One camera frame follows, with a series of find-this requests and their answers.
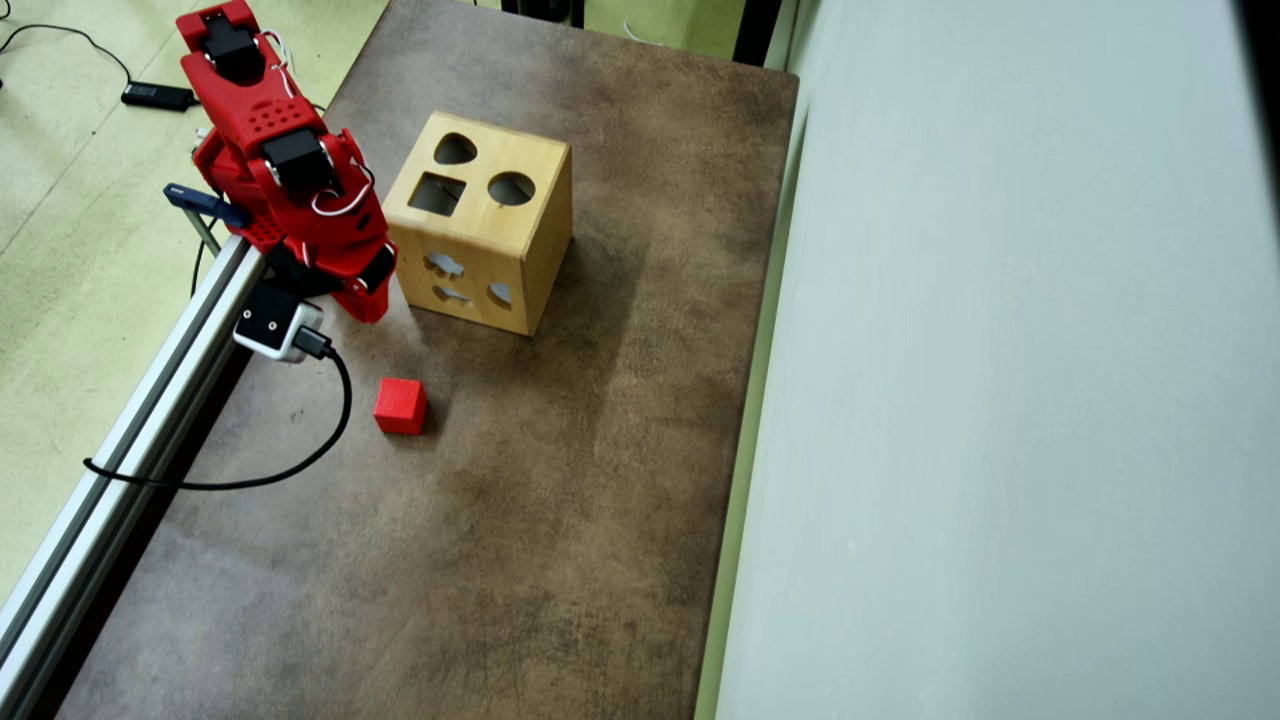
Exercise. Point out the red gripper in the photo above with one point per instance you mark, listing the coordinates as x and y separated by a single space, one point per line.
371 283

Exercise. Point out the red cube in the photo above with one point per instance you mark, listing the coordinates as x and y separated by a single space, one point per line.
400 405

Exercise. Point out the red robot arm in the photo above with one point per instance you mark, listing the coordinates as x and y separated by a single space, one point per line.
240 110

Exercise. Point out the wooden shape sorter box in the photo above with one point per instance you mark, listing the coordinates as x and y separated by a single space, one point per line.
520 230

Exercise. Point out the blue clamp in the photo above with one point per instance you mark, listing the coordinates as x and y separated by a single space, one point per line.
200 200

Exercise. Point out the black power adapter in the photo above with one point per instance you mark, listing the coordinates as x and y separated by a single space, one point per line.
158 96

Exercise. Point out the black furniture base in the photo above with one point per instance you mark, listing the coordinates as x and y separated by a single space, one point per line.
540 10

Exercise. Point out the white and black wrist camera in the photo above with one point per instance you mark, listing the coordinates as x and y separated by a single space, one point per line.
270 320

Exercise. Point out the aluminium profile rail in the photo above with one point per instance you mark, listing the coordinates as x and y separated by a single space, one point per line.
60 590

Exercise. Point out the dark vertical post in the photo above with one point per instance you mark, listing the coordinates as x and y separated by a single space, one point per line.
757 30

